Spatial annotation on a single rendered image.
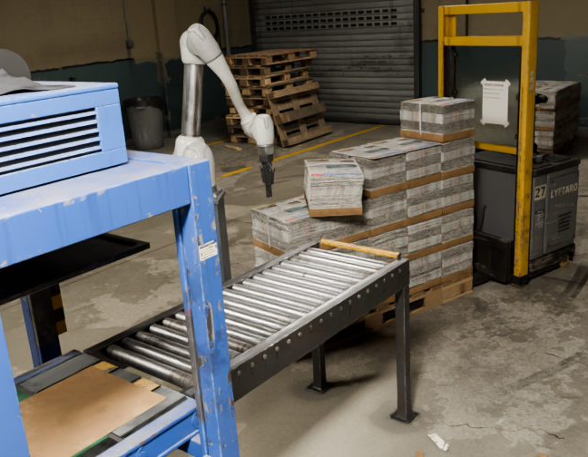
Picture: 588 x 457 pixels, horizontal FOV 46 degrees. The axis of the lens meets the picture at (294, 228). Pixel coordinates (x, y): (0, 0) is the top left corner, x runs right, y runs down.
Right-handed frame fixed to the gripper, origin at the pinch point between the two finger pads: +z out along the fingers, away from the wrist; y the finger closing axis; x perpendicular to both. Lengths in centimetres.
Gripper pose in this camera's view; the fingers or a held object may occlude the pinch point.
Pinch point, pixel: (269, 190)
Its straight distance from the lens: 375.9
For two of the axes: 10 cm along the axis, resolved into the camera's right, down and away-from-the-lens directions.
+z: 0.6, 9.5, 3.0
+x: -8.2, 2.2, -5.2
